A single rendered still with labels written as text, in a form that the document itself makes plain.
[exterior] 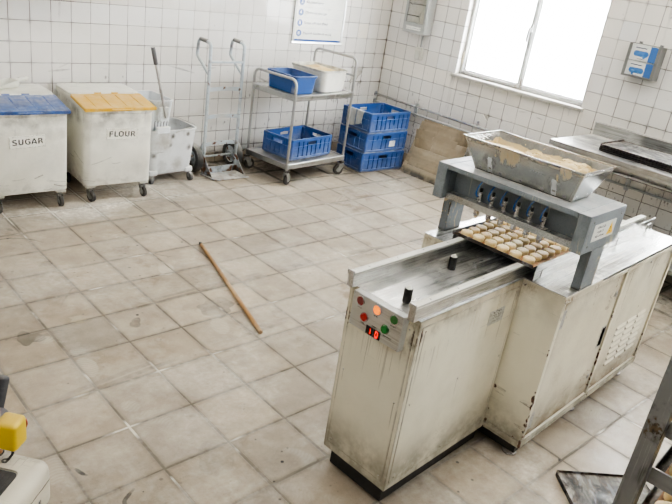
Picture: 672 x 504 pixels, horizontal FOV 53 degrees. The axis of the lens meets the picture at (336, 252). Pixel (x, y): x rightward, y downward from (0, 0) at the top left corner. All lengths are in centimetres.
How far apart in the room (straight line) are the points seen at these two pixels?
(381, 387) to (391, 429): 16
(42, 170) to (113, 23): 139
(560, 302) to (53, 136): 358
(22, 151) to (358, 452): 325
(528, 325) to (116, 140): 343
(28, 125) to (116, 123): 62
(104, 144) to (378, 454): 337
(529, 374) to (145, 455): 161
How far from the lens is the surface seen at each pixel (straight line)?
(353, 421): 271
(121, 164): 535
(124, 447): 296
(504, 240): 302
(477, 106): 690
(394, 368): 246
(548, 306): 285
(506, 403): 311
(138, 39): 593
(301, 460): 294
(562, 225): 284
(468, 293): 253
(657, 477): 125
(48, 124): 504
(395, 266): 261
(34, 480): 166
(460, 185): 306
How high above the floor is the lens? 192
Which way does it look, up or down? 23 degrees down
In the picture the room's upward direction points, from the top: 9 degrees clockwise
